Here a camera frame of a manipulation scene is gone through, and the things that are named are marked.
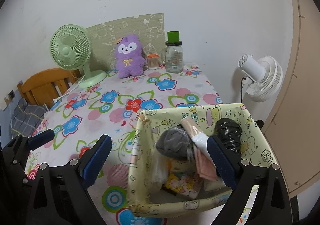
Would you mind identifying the grey plaid pillow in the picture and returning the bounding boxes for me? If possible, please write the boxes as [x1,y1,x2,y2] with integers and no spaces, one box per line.
[9,98,47,138]

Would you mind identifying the floral tablecloth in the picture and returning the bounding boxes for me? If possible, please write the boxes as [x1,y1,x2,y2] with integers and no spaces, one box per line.
[23,65,253,225]

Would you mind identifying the pink tissue packet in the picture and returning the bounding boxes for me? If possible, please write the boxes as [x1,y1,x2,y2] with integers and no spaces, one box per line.
[193,145,217,182]

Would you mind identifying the yellow cartoon tissue pack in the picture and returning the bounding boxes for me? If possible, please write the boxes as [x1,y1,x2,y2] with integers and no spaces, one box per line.
[163,159,203,199]

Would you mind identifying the black plastic bag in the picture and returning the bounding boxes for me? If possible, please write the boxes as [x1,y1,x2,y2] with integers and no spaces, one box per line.
[214,118,242,157]

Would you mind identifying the white fan power cable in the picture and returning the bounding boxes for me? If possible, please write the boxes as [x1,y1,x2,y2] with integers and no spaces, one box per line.
[52,74,87,104]

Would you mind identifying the white standing fan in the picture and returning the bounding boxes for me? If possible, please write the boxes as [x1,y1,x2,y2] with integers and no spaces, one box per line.
[238,54,283,103]

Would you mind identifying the wall socket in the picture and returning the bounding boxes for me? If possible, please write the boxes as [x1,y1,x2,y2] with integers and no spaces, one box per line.
[8,90,15,100]

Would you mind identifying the purple plush toy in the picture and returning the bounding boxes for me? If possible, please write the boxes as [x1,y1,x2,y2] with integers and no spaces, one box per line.
[115,34,145,79]

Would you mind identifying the glass jar green lid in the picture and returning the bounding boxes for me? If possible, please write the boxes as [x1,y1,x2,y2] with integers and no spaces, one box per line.
[163,31,184,73]

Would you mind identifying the green desk fan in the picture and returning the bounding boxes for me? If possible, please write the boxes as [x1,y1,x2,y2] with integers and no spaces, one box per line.
[50,24,107,88]

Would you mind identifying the grey drawstring pouch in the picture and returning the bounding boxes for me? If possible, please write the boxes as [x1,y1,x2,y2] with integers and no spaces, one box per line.
[156,125,195,162]

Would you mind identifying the green patterned mat board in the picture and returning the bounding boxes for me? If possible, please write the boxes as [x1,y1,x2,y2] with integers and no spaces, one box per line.
[87,13,165,71]

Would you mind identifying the yellow cartoon storage box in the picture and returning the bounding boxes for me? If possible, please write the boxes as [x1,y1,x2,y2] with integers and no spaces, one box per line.
[127,103,277,218]

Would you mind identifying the toothpick jar orange lid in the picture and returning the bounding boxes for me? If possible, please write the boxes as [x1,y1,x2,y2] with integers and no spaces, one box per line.
[146,53,159,70]

